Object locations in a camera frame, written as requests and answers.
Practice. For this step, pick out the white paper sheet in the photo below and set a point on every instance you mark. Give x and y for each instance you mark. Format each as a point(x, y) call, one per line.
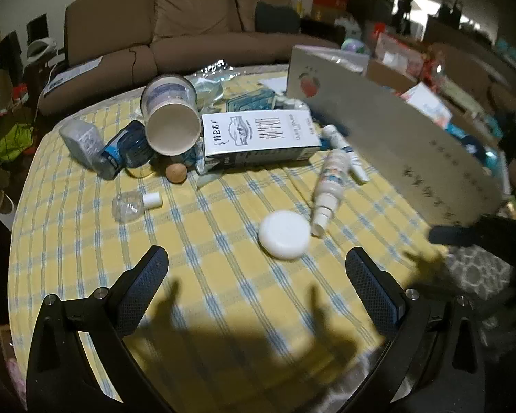
point(275, 85)

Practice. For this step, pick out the teal box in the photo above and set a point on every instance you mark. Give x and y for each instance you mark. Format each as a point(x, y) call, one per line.
point(249, 102)

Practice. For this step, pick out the pastel ball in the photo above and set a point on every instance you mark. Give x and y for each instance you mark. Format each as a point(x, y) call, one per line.
point(354, 46)

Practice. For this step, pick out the white milk carton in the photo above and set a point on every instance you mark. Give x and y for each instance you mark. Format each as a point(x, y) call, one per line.
point(258, 135)

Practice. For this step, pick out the dark blue jar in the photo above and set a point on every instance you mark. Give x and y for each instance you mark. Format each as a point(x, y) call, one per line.
point(131, 146)

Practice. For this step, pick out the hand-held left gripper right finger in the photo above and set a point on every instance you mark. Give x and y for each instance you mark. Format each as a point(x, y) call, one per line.
point(370, 288)

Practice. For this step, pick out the white round disc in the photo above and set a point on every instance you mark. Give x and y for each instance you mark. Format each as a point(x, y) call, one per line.
point(284, 232)

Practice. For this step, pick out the white headset device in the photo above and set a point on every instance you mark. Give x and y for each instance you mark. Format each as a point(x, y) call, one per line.
point(41, 47)

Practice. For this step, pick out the desktop with yellow checked cloth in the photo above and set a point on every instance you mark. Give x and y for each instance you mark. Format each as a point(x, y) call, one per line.
point(219, 266)

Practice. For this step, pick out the dark cushion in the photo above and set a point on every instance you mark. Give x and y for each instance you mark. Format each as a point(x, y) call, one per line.
point(277, 17)

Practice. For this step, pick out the printed paper on sofa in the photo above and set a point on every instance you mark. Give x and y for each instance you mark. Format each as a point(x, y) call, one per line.
point(69, 77)

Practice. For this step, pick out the clear plastic bag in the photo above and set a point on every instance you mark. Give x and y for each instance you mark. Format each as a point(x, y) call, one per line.
point(210, 90)

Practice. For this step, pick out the brown egg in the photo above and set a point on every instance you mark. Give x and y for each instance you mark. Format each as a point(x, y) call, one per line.
point(176, 173)

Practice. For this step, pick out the black box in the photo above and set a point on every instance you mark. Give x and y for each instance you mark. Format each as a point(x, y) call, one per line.
point(36, 26)

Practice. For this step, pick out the green bag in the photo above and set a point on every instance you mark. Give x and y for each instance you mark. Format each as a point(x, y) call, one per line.
point(13, 142)

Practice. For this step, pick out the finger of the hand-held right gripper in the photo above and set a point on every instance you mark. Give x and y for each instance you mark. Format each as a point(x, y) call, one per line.
point(451, 235)

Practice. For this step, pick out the white torn wrapper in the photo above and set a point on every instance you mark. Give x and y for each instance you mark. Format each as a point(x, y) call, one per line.
point(206, 172)

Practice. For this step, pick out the grey cardboard storage box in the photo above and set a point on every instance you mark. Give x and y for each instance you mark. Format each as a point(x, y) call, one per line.
point(391, 137)

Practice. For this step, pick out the small white tube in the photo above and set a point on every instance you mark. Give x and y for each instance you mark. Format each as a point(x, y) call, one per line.
point(333, 134)

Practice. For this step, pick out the orange box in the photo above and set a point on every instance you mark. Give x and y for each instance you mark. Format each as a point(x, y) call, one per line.
point(329, 2)

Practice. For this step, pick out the brown sofa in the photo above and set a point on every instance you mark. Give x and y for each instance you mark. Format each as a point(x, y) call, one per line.
point(198, 47)

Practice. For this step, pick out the brown cardboard box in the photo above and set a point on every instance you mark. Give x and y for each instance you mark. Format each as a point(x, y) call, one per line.
point(391, 75)

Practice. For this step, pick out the small clear bottle white cap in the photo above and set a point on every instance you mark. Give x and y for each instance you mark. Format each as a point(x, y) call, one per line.
point(129, 206)

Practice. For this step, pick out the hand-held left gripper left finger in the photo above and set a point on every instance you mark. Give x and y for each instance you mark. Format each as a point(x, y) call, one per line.
point(142, 292)

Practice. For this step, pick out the clear plastic container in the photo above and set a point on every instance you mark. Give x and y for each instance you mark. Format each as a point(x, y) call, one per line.
point(81, 137)

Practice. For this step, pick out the grey patterned cloth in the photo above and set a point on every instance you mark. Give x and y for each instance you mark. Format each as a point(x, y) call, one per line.
point(477, 275)

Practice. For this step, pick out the white blue paper cup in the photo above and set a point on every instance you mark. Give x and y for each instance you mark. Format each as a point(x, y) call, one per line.
point(167, 99)

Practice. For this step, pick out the white spray bottle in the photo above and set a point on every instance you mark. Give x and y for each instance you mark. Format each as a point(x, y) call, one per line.
point(333, 172)

